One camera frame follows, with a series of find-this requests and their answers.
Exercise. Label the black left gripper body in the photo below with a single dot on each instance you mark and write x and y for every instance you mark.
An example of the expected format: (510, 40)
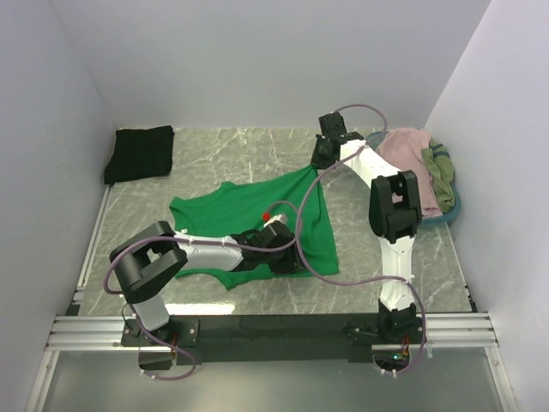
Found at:
(283, 260)

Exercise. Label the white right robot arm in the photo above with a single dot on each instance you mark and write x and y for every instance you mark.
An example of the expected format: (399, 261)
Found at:
(394, 208)

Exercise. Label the aluminium frame rail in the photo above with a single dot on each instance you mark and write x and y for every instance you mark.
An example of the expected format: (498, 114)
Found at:
(98, 334)

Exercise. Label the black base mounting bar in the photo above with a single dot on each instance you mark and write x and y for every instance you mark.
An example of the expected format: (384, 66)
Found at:
(293, 337)

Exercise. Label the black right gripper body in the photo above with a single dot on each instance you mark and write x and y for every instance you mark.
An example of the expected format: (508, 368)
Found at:
(319, 157)

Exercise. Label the olive green tank top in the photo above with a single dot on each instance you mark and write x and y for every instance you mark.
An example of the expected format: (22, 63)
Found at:
(439, 165)

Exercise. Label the black folded tank top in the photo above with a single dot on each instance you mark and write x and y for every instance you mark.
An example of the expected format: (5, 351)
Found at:
(140, 154)

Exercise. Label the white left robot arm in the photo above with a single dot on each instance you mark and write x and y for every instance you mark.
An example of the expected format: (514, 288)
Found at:
(146, 263)

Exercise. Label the teal plastic basket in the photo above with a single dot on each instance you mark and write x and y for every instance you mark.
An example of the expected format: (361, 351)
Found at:
(444, 218)

